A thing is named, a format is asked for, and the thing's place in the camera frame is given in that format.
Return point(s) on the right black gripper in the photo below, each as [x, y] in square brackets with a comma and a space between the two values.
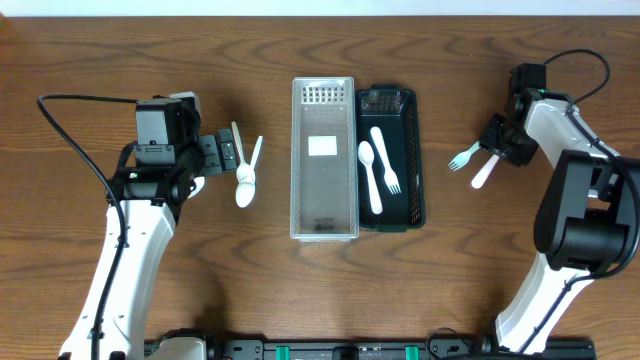
[496, 141]

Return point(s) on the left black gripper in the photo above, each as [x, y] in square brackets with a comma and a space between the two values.
[213, 155]

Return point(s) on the white spoon of pair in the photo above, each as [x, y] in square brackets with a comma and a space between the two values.
[244, 172]
[245, 191]

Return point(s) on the white spoon diagonal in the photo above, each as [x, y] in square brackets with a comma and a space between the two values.
[197, 184]

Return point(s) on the mint green plastic fork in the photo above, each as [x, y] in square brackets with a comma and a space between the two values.
[461, 159]

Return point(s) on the white fork tines up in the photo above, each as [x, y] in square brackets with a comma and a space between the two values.
[482, 175]

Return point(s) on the white fork tines down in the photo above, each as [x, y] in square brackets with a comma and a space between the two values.
[390, 177]

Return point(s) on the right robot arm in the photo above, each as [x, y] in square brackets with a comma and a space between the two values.
[587, 225]

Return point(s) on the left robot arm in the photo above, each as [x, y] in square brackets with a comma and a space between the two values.
[167, 164]

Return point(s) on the white label in tray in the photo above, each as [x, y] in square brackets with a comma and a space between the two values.
[322, 146]

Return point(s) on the black plastic mesh basket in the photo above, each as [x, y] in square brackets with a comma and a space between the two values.
[393, 110]

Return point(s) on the clear plastic organizer tray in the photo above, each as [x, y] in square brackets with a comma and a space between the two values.
[323, 193]

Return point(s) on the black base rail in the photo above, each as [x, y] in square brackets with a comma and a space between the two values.
[438, 347]

